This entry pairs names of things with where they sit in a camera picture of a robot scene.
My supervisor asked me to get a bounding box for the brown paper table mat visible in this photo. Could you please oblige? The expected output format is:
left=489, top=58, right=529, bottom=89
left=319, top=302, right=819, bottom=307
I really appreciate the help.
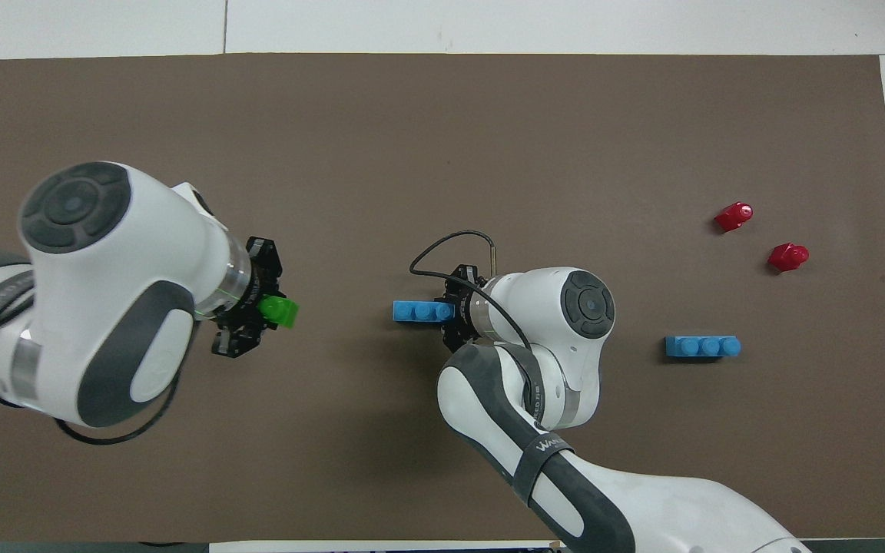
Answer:
left=0, top=52, right=885, bottom=543

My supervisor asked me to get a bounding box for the black left arm wrist cable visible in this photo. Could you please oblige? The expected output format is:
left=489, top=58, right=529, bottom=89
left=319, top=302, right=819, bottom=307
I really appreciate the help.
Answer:
left=55, top=369, right=182, bottom=446

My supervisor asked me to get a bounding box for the blue three-stud toy block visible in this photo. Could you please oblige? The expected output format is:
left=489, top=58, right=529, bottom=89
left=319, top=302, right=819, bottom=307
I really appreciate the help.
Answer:
left=665, top=336, right=741, bottom=359
left=393, top=300, right=456, bottom=323

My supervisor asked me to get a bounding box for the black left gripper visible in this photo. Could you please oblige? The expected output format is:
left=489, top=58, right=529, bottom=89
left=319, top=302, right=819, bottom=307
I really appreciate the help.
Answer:
left=212, top=237, right=283, bottom=359

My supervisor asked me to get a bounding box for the green two-stud toy block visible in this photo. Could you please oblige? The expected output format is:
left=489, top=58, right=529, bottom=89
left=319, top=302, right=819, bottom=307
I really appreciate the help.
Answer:
left=257, top=296, right=300, bottom=329

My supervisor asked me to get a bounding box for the black right arm wrist cable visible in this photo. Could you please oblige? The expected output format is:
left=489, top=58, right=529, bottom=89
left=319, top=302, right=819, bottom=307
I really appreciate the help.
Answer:
left=409, top=230, right=535, bottom=362

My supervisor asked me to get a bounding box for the red one-stud toy block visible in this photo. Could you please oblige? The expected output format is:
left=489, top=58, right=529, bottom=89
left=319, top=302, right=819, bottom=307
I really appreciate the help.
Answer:
left=714, top=202, right=754, bottom=233
left=767, top=243, right=810, bottom=272

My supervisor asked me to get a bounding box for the black arm wrist cable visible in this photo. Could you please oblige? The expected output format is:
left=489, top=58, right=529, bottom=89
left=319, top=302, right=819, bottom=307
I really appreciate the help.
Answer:
left=55, top=369, right=182, bottom=446
left=409, top=230, right=535, bottom=362

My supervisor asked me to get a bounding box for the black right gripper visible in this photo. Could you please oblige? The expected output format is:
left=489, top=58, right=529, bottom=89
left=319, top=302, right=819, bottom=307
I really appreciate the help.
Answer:
left=439, top=265, right=482, bottom=350

